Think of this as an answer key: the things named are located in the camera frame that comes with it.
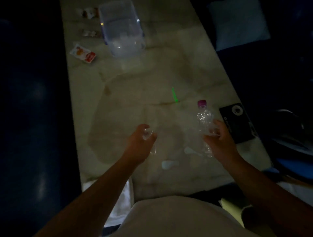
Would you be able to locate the person's right hand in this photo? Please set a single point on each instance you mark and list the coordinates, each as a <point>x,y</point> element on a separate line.
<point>221,146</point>

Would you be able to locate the person's left hand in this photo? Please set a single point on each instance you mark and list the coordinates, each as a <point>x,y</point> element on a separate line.
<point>138,146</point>

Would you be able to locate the person's left fingers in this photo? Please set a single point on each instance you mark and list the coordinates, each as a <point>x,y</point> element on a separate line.
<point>144,130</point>

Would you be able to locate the person's right thumb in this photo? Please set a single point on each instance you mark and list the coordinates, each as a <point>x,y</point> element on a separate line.
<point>210,139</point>

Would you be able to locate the small clear plastic cup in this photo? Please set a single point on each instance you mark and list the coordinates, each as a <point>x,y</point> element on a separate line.
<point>152,140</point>

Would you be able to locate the clear plastic water bottle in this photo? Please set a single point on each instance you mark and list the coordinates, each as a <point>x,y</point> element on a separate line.
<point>205,124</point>

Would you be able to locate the person's right forearm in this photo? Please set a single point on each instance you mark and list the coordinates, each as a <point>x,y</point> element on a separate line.
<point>271,195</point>

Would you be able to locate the person's left forearm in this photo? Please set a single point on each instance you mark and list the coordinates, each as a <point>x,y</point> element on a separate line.
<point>88,197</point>

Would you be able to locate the white plastic spoon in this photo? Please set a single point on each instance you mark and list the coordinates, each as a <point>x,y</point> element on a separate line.
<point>192,151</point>

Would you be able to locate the black rectangular device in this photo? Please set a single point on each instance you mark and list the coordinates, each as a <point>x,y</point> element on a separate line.
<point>238,123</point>

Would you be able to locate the green plastic stirrer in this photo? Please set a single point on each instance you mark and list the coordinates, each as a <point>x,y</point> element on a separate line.
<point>174,95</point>

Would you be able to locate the white cloth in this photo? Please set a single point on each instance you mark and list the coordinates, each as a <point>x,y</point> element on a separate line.
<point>121,202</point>

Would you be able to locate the person's white shirt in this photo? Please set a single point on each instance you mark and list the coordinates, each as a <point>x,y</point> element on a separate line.
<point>178,217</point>

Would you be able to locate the white and red sachet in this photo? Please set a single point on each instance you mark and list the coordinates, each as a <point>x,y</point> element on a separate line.
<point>82,53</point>

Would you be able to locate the clear plastic storage container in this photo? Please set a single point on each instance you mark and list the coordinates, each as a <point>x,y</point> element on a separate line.
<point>121,26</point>

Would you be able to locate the small brown snack wrapper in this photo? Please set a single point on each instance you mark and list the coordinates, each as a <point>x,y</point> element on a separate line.
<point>87,12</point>
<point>89,33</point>

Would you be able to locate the light blue pillow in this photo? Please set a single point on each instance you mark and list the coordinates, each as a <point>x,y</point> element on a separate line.
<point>238,22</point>

